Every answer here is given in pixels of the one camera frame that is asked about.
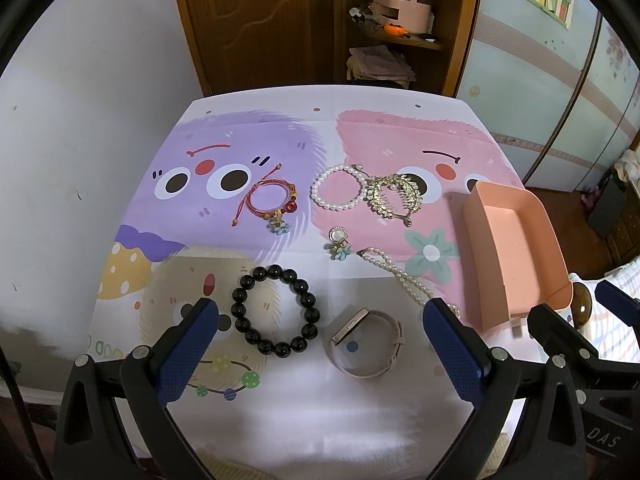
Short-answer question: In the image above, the long pearl necklace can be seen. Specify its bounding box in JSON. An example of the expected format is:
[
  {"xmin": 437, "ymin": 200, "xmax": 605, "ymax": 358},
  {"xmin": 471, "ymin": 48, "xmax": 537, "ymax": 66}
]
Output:
[{"xmin": 356, "ymin": 246, "xmax": 462, "ymax": 319}]

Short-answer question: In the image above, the pink smart watch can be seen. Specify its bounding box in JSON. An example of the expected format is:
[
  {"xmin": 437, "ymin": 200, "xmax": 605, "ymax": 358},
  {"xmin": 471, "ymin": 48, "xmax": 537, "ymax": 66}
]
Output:
[{"xmin": 328, "ymin": 308, "xmax": 405, "ymax": 380}]

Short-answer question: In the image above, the black bead bracelet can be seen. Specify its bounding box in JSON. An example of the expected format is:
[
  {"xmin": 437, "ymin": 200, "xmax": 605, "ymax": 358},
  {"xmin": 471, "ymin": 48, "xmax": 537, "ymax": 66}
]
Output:
[{"xmin": 230, "ymin": 263, "xmax": 322, "ymax": 359}]

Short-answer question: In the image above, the red string bracelet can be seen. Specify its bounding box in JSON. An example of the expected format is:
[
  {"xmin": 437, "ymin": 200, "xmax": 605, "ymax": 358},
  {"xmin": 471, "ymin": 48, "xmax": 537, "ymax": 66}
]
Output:
[{"xmin": 230, "ymin": 162, "xmax": 300, "ymax": 228}]

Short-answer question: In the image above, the white pearl bracelet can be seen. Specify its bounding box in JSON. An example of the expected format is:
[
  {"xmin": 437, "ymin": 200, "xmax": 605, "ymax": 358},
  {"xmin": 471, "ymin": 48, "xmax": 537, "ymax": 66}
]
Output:
[{"xmin": 309, "ymin": 164, "xmax": 370, "ymax": 213}]

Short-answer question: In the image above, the pink cardboard tray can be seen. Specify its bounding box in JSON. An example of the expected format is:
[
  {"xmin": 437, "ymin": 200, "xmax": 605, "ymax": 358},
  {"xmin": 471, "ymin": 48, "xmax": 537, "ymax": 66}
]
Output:
[{"xmin": 463, "ymin": 181, "xmax": 573, "ymax": 332}]

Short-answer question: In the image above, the light blue wardrobe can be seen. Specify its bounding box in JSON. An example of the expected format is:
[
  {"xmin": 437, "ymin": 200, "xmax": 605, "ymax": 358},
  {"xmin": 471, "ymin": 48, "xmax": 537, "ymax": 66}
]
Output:
[{"xmin": 457, "ymin": 0, "xmax": 639, "ymax": 192}]

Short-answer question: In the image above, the cartoon monster tablecloth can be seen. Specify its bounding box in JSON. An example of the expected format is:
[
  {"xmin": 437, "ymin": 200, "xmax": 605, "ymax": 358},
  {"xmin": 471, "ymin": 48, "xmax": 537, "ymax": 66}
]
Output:
[{"xmin": 89, "ymin": 86, "xmax": 544, "ymax": 479}]

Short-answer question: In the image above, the folded cloth pile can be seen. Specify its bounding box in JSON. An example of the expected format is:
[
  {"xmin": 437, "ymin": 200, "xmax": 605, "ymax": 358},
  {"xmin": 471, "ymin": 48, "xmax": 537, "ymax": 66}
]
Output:
[{"xmin": 346, "ymin": 46, "xmax": 416, "ymax": 89}]

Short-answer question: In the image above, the wooden shelf cabinet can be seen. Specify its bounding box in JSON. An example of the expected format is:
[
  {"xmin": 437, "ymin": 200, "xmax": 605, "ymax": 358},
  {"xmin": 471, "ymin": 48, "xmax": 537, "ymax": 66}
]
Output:
[{"xmin": 336, "ymin": 0, "xmax": 480, "ymax": 96}]

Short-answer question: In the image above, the orange toy on shelf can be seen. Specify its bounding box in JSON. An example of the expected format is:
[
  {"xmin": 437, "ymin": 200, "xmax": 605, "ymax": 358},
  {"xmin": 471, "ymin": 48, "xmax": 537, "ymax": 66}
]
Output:
[{"xmin": 383, "ymin": 24, "xmax": 409, "ymax": 37}]

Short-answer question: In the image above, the brown wooden door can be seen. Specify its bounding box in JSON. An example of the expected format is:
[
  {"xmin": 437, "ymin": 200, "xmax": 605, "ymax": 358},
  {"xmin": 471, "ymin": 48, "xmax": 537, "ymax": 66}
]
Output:
[{"xmin": 176, "ymin": 0, "xmax": 342, "ymax": 96}]

